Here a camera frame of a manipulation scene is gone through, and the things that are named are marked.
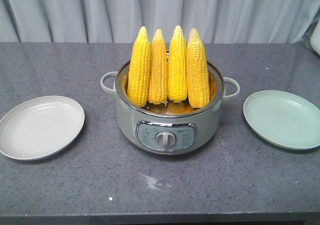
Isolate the pale yellow corn cob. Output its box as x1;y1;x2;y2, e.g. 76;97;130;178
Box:
186;28;210;109

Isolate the orange-yellow corn cob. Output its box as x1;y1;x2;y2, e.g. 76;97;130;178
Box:
148;28;168;105

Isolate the green electric cooking pot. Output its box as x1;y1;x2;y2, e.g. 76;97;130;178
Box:
100;63;240;155

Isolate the white plate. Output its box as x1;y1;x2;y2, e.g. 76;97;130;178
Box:
0;95;85;161

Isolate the green plate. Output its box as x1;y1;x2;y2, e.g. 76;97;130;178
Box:
243;90;320;151

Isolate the grey curtain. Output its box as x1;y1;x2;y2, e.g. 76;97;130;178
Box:
0;0;320;44

